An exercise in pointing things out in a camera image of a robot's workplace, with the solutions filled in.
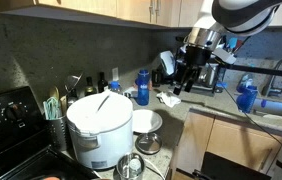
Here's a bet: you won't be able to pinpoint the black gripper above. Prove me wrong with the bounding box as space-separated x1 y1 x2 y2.
172 44 213 96

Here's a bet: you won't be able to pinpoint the metal cutlery holder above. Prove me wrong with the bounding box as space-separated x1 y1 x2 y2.
45 114 70 152

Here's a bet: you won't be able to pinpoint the white crumpled cloth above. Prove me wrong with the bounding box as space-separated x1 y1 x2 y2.
156 90 182 109

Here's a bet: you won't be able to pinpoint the black mug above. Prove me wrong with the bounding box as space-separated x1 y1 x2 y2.
151 68 164 88

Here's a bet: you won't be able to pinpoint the white kettle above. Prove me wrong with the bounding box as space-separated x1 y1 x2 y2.
158 50 177 77

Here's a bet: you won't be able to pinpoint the blue water bottle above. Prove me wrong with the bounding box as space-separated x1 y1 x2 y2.
135 69 151 107

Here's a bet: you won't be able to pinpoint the clear spray bottle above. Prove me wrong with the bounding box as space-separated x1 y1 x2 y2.
237 73 254 93

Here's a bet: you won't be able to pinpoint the blue soap bottle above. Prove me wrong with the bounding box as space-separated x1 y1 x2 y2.
236 84 259 115

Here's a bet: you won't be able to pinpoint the round steel lid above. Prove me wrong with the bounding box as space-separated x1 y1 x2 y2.
134 132 163 156

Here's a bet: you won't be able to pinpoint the wooden base cabinets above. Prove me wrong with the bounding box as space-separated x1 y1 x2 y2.
168 109 282 180

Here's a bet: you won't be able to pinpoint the clear bottle blue cap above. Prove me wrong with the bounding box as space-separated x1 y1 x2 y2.
109 80 122 95

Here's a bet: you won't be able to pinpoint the dark glass bottle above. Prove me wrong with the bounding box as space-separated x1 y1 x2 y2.
97 71 110 94

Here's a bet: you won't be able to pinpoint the metal sink faucet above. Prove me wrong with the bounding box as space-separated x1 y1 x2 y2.
260 58 282 98

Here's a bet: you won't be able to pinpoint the black chair back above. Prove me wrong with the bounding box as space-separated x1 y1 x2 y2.
192 151 273 180

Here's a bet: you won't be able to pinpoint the dark olive oil bottle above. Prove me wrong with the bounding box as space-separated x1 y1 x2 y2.
83 76 98 98

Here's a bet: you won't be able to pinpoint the white rice cooker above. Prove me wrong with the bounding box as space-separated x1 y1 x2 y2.
65 90 135 170

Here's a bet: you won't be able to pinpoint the small metal cup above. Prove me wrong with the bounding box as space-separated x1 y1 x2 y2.
116 152 146 180

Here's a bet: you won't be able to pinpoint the metal strainer ladle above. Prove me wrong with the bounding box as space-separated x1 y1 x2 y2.
63 73 84 108

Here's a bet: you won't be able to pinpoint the wooden spoon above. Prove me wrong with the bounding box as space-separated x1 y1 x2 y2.
48 85 61 102

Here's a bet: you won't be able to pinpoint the teal utensils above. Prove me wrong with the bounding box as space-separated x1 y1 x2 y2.
42 96 62 121

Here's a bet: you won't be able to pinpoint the black electric stove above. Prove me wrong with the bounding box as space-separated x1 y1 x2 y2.
0 85 99 180

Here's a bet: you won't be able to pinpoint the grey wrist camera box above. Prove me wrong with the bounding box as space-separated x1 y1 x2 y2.
212 47 238 65

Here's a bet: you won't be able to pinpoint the white wall outlet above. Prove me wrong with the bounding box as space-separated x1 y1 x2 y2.
111 67 120 82

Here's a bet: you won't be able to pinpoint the black cable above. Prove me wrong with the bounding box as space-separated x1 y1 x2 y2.
218 80 282 145

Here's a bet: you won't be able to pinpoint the white power cord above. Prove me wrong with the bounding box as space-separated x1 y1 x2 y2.
143 157 166 180

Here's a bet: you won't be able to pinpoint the wooden wall cabinets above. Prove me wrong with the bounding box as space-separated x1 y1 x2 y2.
0 0 282 30

